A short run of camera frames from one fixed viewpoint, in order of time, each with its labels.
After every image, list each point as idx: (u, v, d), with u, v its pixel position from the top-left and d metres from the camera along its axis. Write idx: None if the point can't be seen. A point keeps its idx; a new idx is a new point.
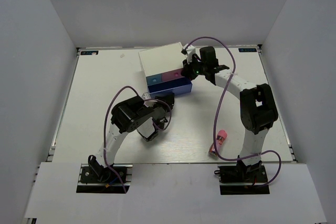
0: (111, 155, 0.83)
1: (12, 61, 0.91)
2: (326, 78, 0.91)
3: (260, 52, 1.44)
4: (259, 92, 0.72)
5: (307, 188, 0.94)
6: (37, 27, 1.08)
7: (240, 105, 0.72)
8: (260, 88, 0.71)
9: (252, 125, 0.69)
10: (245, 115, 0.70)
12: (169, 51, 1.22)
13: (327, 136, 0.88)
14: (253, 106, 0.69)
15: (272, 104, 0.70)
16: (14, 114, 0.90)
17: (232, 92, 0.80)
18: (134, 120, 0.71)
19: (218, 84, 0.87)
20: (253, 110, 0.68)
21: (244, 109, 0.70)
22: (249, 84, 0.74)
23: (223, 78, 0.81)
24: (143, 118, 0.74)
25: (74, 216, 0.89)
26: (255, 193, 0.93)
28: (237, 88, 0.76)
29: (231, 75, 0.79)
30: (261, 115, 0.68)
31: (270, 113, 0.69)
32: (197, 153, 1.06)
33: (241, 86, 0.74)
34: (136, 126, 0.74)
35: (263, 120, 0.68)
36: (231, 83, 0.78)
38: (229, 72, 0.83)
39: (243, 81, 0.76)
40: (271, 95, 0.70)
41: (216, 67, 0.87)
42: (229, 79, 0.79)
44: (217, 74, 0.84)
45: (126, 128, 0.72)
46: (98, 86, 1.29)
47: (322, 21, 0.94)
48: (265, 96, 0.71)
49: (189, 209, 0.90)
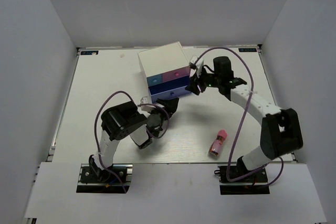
0: (107, 158, 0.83)
1: (12, 61, 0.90)
2: (326, 78, 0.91)
3: (260, 53, 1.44)
4: (282, 117, 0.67)
5: (307, 188, 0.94)
6: (37, 26, 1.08)
7: (262, 131, 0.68)
8: (285, 114, 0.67)
9: (273, 154, 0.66)
10: (267, 142, 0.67)
12: (169, 51, 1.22)
13: (327, 136, 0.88)
14: (277, 135, 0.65)
15: (297, 132, 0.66)
16: (14, 114, 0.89)
17: (251, 113, 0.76)
18: (123, 128, 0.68)
19: (233, 100, 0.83)
20: (277, 139, 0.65)
21: (266, 136, 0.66)
22: (271, 107, 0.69)
23: (241, 97, 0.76)
24: (134, 127, 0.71)
25: (74, 216, 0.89)
26: (255, 193, 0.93)
28: (257, 110, 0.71)
29: (251, 94, 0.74)
30: (285, 144, 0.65)
31: (293, 141, 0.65)
32: (197, 153, 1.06)
33: (263, 110, 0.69)
34: (126, 134, 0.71)
35: (286, 149, 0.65)
36: (251, 104, 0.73)
38: (247, 88, 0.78)
39: (265, 103, 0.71)
40: (296, 121, 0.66)
41: (232, 81, 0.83)
42: (248, 99, 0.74)
44: (233, 90, 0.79)
45: (115, 136, 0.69)
46: (98, 86, 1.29)
47: (323, 21, 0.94)
48: (290, 122, 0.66)
49: (189, 209, 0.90)
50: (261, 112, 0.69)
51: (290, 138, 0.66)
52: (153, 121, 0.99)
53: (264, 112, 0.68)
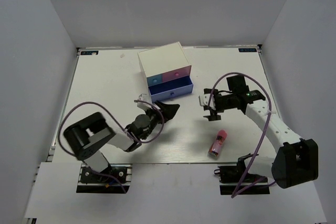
0: (97, 161, 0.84)
1: (12, 61, 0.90)
2: (326, 78, 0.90)
3: (260, 52, 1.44)
4: (300, 146, 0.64)
5: (307, 188, 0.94)
6: (37, 26, 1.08)
7: (277, 159, 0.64)
8: (303, 144, 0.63)
9: (285, 183, 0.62)
10: (280, 170, 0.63)
12: (169, 51, 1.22)
13: (327, 136, 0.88)
14: (293, 166, 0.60)
15: (315, 164, 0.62)
16: (14, 114, 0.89)
17: (266, 135, 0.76)
18: (85, 147, 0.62)
19: (249, 115, 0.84)
20: (293, 170, 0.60)
21: (281, 164, 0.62)
22: (290, 134, 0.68)
23: (260, 117, 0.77)
24: (98, 144, 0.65)
25: (73, 216, 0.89)
26: (255, 193, 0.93)
28: (274, 135, 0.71)
29: (270, 115, 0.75)
30: (299, 174, 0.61)
31: (309, 173, 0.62)
32: (197, 153, 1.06)
33: (281, 136, 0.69)
34: (90, 151, 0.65)
35: (299, 180, 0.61)
36: (269, 127, 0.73)
38: (265, 107, 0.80)
39: (284, 128, 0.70)
40: (316, 155, 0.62)
41: (249, 94, 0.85)
42: (267, 119, 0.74)
44: (251, 106, 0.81)
45: (77, 156, 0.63)
46: (98, 86, 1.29)
47: (323, 21, 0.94)
48: (308, 153, 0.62)
49: (189, 209, 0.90)
50: (279, 137, 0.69)
51: (306, 170, 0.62)
52: (142, 121, 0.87)
53: (282, 138, 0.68)
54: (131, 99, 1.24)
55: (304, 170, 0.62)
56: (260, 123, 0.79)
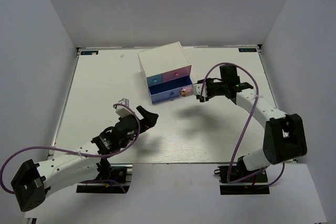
0: (80, 174, 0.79)
1: (11, 61, 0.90)
2: (326, 78, 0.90)
3: (260, 52, 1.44)
4: (286, 122, 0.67)
5: (306, 188, 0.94)
6: (37, 25, 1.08)
7: (265, 136, 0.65)
8: (290, 119, 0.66)
9: (276, 159, 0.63)
10: (269, 147, 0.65)
12: (169, 52, 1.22)
13: (327, 136, 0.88)
14: (281, 141, 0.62)
15: (302, 138, 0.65)
16: (14, 114, 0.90)
17: (256, 117, 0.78)
18: (23, 204, 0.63)
19: (239, 103, 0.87)
20: (281, 144, 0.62)
21: (269, 140, 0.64)
22: (276, 112, 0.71)
23: (247, 100, 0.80)
24: (35, 196, 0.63)
25: (73, 216, 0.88)
26: (255, 193, 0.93)
28: (262, 115, 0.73)
29: (257, 98, 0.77)
30: (288, 149, 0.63)
31: (297, 147, 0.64)
32: (197, 152, 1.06)
33: (268, 114, 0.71)
34: (35, 200, 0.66)
35: (289, 155, 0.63)
36: (256, 108, 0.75)
38: (253, 93, 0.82)
39: (270, 108, 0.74)
40: (301, 129, 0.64)
41: (239, 85, 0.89)
42: (254, 104, 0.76)
44: (240, 93, 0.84)
45: (27, 207, 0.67)
46: (97, 86, 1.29)
47: (323, 21, 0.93)
48: (294, 127, 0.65)
49: (188, 208, 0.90)
50: (265, 116, 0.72)
51: (294, 145, 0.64)
52: (127, 123, 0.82)
53: (269, 116, 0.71)
54: (131, 99, 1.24)
55: (292, 145, 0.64)
56: (248, 107, 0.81)
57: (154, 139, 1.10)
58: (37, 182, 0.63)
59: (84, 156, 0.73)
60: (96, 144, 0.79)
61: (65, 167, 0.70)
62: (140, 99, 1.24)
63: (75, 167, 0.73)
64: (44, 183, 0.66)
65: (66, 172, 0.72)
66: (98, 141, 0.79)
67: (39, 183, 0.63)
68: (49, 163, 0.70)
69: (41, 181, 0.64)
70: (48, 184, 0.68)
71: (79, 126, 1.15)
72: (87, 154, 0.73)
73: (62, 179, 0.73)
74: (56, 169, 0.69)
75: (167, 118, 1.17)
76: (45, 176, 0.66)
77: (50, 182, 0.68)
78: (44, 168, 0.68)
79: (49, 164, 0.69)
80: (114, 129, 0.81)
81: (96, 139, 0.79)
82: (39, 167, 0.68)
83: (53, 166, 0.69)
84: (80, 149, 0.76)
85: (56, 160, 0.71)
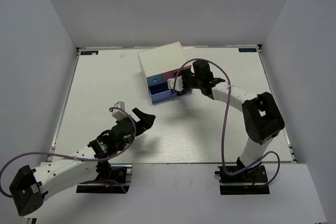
0: (78, 178, 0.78)
1: (11, 61, 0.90)
2: (326, 78, 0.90)
3: (260, 52, 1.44)
4: (261, 102, 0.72)
5: (306, 188, 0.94)
6: (36, 25, 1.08)
7: (245, 118, 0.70)
8: (263, 99, 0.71)
9: (260, 137, 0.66)
10: (251, 128, 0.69)
12: (168, 52, 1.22)
13: (328, 136, 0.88)
14: (259, 119, 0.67)
15: (277, 113, 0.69)
16: (14, 114, 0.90)
17: (233, 104, 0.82)
18: (21, 209, 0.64)
19: (217, 98, 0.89)
20: (260, 121, 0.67)
21: (250, 121, 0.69)
22: (249, 95, 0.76)
23: (221, 92, 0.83)
24: (31, 202, 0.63)
25: (73, 216, 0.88)
26: (255, 193, 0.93)
28: (237, 100, 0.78)
29: (230, 88, 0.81)
30: (268, 125, 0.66)
31: (276, 122, 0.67)
32: (197, 152, 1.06)
33: (242, 98, 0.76)
34: (32, 205, 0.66)
35: (270, 130, 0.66)
36: (231, 96, 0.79)
38: (226, 84, 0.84)
39: (243, 92, 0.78)
40: (273, 103, 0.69)
41: (212, 81, 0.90)
42: (228, 93, 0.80)
44: (214, 88, 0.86)
45: (25, 211, 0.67)
46: (97, 86, 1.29)
47: (323, 21, 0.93)
48: (268, 104, 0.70)
49: (188, 209, 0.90)
50: (240, 100, 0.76)
51: (271, 119, 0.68)
52: (123, 127, 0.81)
53: (243, 99, 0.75)
54: (131, 99, 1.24)
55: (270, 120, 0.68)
56: (224, 98, 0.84)
57: (153, 139, 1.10)
58: (33, 188, 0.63)
59: (80, 161, 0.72)
60: (93, 147, 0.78)
61: (62, 172, 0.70)
62: (139, 99, 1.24)
63: (72, 171, 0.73)
64: (41, 188, 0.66)
65: (63, 177, 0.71)
66: (95, 145, 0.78)
67: (35, 189, 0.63)
68: (45, 169, 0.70)
69: (38, 187, 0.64)
70: (44, 189, 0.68)
71: (79, 126, 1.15)
72: (84, 159, 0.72)
73: (60, 183, 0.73)
74: (52, 174, 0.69)
75: (167, 118, 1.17)
76: (41, 181, 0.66)
77: (46, 187, 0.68)
78: (41, 173, 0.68)
79: (45, 170, 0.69)
80: (110, 133, 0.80)
81: (93, 143, 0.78)
82: (35, 172, 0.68)
83: (50, 171, 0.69)
84: (76, 153, 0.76)
85: (53, 164, 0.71)
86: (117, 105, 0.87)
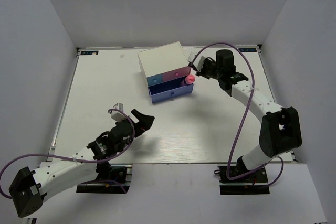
0: (77, 180, 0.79)
1: (11, 61, 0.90)
2: (326, 78, 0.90)
3: (260, 52, 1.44)
4: (282, 116, 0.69)
5: (306, 187, 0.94)
6: (36, 25, 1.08)
7: (262, 129, 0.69)
8: (286, 113, 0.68)
9: (272, 152, 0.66)
10: (265, 140, 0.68)
12: (169, 52, 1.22)
13: (328, 136, 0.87)
14: (277, 135, 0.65)
15: (297, 131, 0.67)
16: (14, 114, 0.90)
17: (252, 109, 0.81)
18: (20, 210, 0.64)
19: (234, 95, 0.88)
20: (277, 137, 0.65)
21: (266, 135, 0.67)
22: (272, 105, 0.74)
23: (243, 93, 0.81)
24: (31, 203, 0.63)
25: (73, 216, 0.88)
26: (255, 193, 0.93)
28: (258, 108, 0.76)
29: (252, 92, 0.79)
30: (283, 142, 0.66)
31: (292, 140, 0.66)
32: (197, 153, 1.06)
33: (264, 108, 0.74)
34: (31, 207, 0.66)
35: (283, 147, 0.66)
36: (252, 102, 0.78)
38: (248, 85, 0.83)
39: (266, 101, 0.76)
40: (297, 121, 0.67)
41: (233, 77, 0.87)
42: (250, 97, 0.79)
44: (235, 86, 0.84)
45: (24, 213, 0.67)
46: (97, 86, 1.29)
47: (323, 21, 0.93)
48: (290, 119, 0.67)
49: (188, 209, 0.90)
50: (262, 109, 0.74)
51: (289, 137, 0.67)
52: (122, 128, 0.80)
53: (265, 110, 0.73)
54: (131, 99, 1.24)
55: (289, 138, 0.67)
56: (244, 99, 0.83)
57: (154, 139, 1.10)
58: (32, 190, 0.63)
59: (80, 162, 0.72)
60: (92, 149, 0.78)
61: (62, 173, 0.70)
62: (139, 99, 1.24)
63: (72, 173, 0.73)
64: (40, 190, 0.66)
65: (62, 178, 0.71)
66: (95, 147, 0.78)
67: (34, 190, 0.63)
68: (44, 170, 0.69)
69: (37, 188, 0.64)
70: (44, 191, 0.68)
71: (79, 126, 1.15)
72: (83, 160, 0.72)
73: (59, 184, 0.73)
74: (51, 176, 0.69)
75: (167, 118, 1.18)
76: (41, 183, 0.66)
77: (46, 189, 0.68)
78: (40, 174, 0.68)
79: (44, 171, 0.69)
80: (108, 135, 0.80)
81: (92, 145, 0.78)
82: (34, 173, 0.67)
83: (49, 173, 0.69)
84: (76, 155, 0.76)
85: (52, 166, 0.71)
86: (117, 107, 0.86)
